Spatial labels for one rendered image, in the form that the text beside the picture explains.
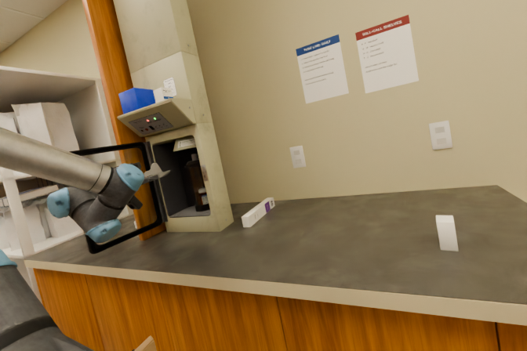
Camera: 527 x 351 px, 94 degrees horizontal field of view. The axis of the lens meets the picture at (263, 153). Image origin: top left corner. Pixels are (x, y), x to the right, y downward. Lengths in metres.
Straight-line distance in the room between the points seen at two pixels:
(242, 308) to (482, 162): 1.06
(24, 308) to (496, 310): 0.68
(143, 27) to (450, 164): 1.43
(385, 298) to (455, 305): 0.12
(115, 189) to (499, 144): 1.35
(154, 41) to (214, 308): 1.05
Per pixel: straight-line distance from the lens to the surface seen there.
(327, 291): 0.66
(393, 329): 0.72
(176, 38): 1.16
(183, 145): 1.15
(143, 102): 1.16
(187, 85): 1.10
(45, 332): 0.37
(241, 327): 0.89
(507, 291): 0.67
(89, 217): 0.82
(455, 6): 1.33
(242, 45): 1.47
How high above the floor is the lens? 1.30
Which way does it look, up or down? 4 degrees down
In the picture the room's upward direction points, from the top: 11 degrees counter-clockwise
